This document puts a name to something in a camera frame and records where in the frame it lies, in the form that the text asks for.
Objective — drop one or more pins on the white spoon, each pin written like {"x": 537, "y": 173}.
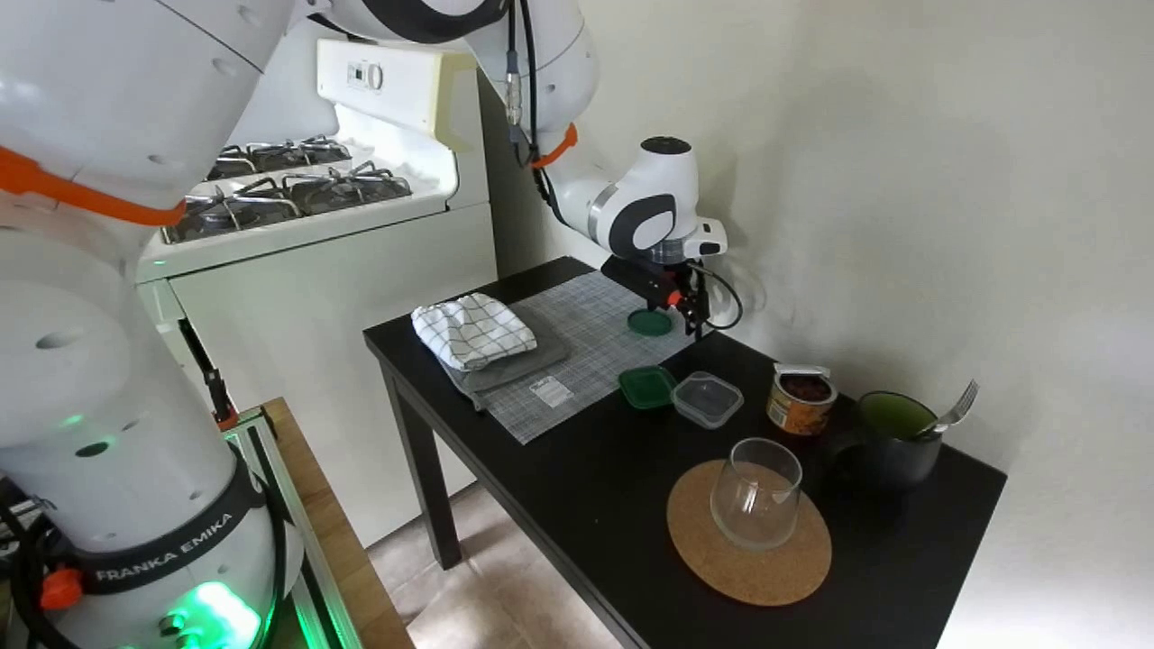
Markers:
{"x": 956, "y": 408}

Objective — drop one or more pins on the grey checked table mat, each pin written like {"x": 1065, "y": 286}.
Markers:
{"x": 590, "y": 361}

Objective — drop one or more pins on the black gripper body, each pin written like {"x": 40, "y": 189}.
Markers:
{"x": 651, "y": 275}

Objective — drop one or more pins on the white checked dish towel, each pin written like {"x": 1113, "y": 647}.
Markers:
{"x": 472, "y": 332}

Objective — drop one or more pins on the black table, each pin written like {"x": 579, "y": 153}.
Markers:
{"x": 599, "y": 516}

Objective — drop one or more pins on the green round lid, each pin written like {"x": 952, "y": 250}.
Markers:
{"x": 651, "y": 323}

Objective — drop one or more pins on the dark mug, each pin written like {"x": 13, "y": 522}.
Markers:
{"x": 887, "y": 436}

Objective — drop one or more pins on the green square lid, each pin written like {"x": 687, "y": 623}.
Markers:
{"x": 648, "y": 388}

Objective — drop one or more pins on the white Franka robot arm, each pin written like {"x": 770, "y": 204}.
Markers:
{"x": 108, "y": 299}

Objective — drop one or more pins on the white stove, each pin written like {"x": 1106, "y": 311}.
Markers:
{"x": 325, "y": 311}

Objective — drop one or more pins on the aluminium base frame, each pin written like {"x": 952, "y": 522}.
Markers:
{"x": 288, "y": 528}

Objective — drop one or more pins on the dark grey folded cloth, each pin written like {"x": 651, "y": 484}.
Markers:
{"x": 529, "y": 361}

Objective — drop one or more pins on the wooden platform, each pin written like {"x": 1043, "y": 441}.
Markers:
{"x": 342, "y": 540}

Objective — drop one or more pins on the clear glass cup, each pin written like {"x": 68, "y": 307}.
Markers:
{"x": 756, "y": 497}

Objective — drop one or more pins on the round cork coaster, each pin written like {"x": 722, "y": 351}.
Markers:
{"x": 744, "y": 569}

